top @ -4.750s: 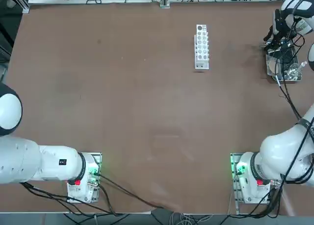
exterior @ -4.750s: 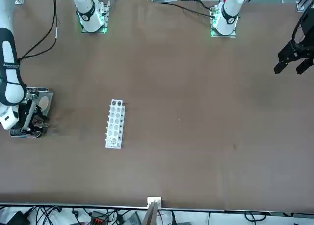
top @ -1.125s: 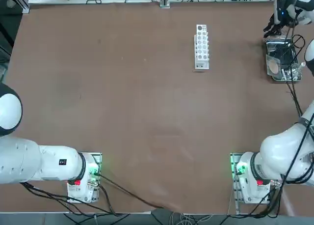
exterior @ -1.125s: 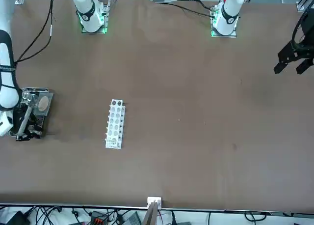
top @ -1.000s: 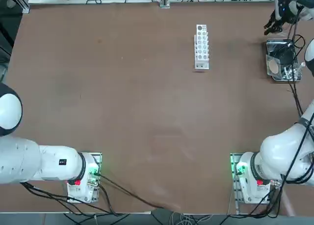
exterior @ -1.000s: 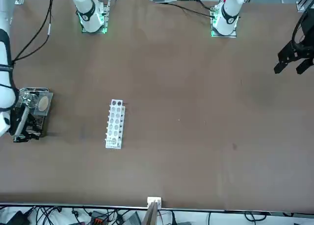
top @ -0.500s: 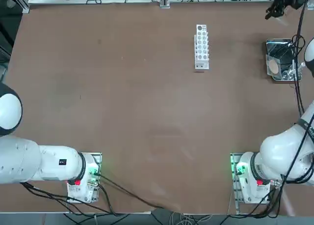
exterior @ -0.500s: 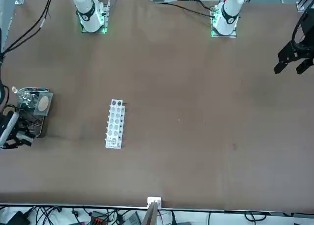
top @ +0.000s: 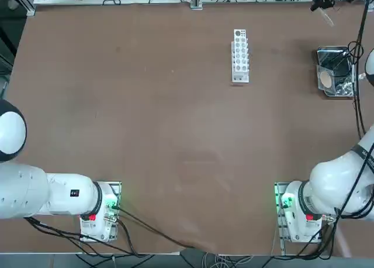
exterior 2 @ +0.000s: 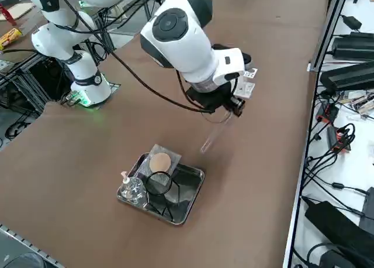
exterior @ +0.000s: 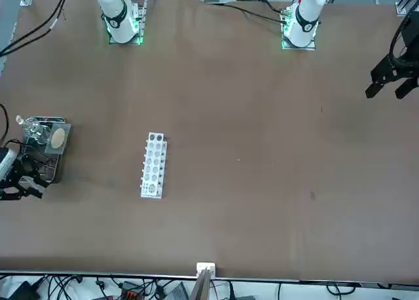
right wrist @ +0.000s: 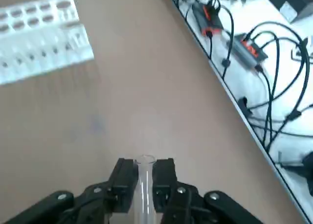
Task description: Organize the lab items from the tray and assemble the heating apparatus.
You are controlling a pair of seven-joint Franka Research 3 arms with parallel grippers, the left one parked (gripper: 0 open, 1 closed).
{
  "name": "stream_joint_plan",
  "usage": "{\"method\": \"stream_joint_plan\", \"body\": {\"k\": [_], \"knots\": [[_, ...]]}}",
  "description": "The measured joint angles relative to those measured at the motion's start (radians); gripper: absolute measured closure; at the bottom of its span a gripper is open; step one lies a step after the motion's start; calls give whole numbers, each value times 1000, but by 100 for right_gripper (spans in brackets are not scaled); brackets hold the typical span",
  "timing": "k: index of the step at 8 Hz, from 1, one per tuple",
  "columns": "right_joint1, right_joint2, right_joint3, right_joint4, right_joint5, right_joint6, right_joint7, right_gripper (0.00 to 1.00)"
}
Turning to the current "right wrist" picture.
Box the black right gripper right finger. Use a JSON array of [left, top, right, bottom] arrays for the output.
[[152, 157, 265, 224]]

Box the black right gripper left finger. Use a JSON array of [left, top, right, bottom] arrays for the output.
[[0, 157, 139, 224]]

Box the black and orange adapter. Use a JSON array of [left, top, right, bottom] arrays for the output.
[[231, 32, 269, 68], [191, 0, 224, 36]]

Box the white test tube rack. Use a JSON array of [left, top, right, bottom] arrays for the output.
[[0, 0, 95, 86]]

